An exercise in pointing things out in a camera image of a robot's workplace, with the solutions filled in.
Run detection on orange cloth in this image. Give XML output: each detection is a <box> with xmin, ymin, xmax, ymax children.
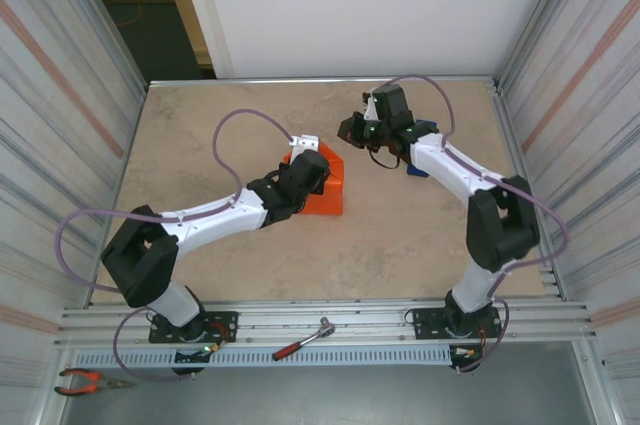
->
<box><xmin>280</xmin><ymin>141</ymin><xmax>346</xmax><ymax>218</ymax></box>

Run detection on blue tape dispenser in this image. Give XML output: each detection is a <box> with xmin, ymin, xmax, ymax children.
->
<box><xmin>405</xmin><ymin>118</ymin><xmax>441</xmax><ymax>179</ymax></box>

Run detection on black power connector module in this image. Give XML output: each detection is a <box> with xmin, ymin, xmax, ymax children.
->
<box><xmin>448</xmin><ymin>343</ymin><xmax>485</xmax><ymax>375</ymax></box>
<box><xmin>171</xmin><ymin>343</ymin><xmax>222</xmax><ymax>376</ymax></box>

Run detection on long aluminium table edge rail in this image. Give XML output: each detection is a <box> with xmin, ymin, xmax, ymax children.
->
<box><xmin>147</xmin><ymin>75</ymin><xmax>501</xmax><ymax>91</ymax></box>

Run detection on stepped aluminium table side rail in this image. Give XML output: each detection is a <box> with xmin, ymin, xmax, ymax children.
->
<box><xmin>487</xmin><ymin>78</ymin><xmax>569</xmax><ymax>302</ymax></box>

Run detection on wide aluminium mounting rail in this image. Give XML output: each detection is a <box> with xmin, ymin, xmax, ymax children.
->
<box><xmin>52</xmin><ymin>297</ymin><xmax>599</xmax><ymax>347</ymax></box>

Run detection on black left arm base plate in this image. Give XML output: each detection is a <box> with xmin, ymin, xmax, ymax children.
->
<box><xmin>148</xmin><ymin>311</ymin><xmax>239</xmax><ymax>345</ymax></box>

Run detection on red-handled ratchet wrench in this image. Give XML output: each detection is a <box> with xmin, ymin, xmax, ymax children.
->
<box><xmin>272</xmin><ymin>316</ymin><xmax>337</xmax><ymax>362</ymax></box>

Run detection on grey slotted cable duct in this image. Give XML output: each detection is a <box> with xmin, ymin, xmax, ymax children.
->
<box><xmin>74</xmin><ymin>347</ymin><xmax>454</xmax><ymax>369</ymax></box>

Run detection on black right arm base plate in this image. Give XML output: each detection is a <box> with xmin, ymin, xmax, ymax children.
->
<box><xmin>413</xmin><ymin>307</ymin><xmax>503</xmax><ymax>341</ymax></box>

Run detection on thin orange cable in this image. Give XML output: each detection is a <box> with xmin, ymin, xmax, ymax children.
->
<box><xmin>115</xmin><ymin>3</ymin><xmax>146</xmax><ymax>29</ymax></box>

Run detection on orange-handled pliers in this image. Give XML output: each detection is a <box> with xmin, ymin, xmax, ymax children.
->
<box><xmin>53</xmin><ymin>368</ymin><xmax>135</xmax><ymax>397</ymax></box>

